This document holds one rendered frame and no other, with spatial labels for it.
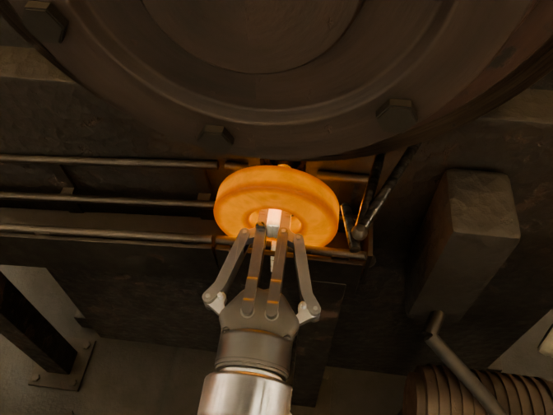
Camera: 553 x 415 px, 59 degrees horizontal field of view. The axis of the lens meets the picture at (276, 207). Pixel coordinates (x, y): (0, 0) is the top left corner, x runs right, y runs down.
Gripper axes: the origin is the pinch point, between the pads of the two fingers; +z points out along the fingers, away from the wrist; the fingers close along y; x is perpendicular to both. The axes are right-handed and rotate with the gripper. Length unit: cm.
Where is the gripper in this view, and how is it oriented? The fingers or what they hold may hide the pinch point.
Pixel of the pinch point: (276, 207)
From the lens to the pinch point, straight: 58.8
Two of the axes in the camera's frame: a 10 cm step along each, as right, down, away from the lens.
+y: 9.9, 1.0, -0.8
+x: -0.1, -5.5, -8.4
